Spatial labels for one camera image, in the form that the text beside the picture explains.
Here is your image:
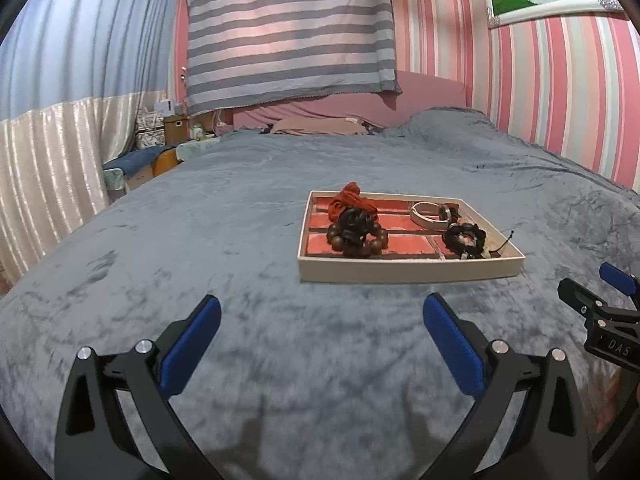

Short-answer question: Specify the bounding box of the grey pink striped hanging cloth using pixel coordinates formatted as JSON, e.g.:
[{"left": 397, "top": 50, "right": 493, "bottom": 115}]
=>
[{"left": 184, "top": 0, "right": 404, "bottom": 117}]

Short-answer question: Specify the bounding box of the beige pillow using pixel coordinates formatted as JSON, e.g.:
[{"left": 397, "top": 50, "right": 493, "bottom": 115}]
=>
[{"left": 271, "top": 116, "right": 369, "bottom": 136}]

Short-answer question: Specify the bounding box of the orange wooden chair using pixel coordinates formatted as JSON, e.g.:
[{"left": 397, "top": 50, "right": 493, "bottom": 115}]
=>
[{"left": 152, "top": 152, "right": 179, "bottom": 177}]

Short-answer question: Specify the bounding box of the grey plush blanket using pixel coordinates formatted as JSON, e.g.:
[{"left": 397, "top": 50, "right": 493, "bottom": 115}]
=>
[{"left": 0, "top": 107, "right": 640, "bottom": 480}]

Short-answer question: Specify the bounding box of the blue folded cloth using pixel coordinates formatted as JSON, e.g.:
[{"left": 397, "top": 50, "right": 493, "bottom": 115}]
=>
[{"left": 102, "top": 145, "right": 177, "bottom": 177}]

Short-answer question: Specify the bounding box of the wooden bead bracelet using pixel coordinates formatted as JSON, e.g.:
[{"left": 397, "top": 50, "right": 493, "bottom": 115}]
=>
[{"left": 325, "top": 224, "right": 390, "bottom": 258}]

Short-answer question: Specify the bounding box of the blue and cream curtain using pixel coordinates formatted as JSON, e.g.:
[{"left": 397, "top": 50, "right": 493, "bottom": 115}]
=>
[{"left": 0, "top": 0, "right": 187, "bottom": 283}]

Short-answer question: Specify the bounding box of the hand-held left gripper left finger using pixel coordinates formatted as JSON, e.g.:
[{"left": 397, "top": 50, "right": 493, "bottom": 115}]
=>
[{"left": 54, "top": 295, "right": 224, "bottom": 480}]

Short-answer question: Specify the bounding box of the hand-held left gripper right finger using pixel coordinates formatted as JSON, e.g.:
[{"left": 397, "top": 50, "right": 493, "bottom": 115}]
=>
[{"left": 422, "top": 293, "right": 597, "bottom": 480}]

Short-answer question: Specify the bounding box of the beige leather strap bracelet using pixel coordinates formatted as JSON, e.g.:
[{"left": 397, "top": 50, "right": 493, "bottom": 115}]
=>
[{"left": 409, "top": 201, "right": 460, "bottom": 234}]

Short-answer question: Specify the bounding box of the orange scrunchie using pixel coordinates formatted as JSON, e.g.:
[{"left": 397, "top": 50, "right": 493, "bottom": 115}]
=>
[{"left": 328, "top": 181, "right": 381, "bottom": 224}]

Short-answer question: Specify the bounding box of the black braided leather bracelet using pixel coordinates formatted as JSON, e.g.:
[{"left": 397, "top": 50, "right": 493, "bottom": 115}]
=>
[{"left": 481, "top": 229, "right": 516, "bottom": 260}]

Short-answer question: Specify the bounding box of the black scrunchie with charm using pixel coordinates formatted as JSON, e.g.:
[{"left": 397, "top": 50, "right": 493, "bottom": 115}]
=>
[{"left": 442, "top": 222, "right": 489, "bottom": 261}]

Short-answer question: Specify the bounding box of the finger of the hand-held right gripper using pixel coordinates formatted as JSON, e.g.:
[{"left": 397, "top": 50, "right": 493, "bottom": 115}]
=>
[
  {"left": 557, "top": 278, "right": 609, "bottom": 319},
  {"left": 599, "top": 261, "right": 640, "bottom": 307}
]

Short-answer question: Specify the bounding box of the brown cardboard box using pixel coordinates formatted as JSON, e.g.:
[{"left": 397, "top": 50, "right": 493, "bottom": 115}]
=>
[{"left": 163, "top": 115, "right": 190, "bottom": 145}]

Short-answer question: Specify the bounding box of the floral patterned fabric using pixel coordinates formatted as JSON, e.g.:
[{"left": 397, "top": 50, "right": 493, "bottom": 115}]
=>
[{"left": 136, "top": 109, "right": 166, "bottom": 149}]

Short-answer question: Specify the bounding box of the black hair claw clip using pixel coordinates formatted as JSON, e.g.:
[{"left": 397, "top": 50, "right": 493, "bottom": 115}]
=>
[{"left": 337, "top": 208, "right": 377, "bottom": 247}]

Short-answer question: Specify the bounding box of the pink pillow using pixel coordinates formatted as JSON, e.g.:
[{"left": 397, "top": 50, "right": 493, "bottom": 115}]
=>
[{"left": 232, "top": 70, "right": 469, "bottom": 134}]

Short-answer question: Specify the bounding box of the cream jewelry tray red lining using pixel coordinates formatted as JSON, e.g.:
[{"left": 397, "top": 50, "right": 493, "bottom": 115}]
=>
[{"left": 297, "top": 190, "right": 526, "bottom": 285}]

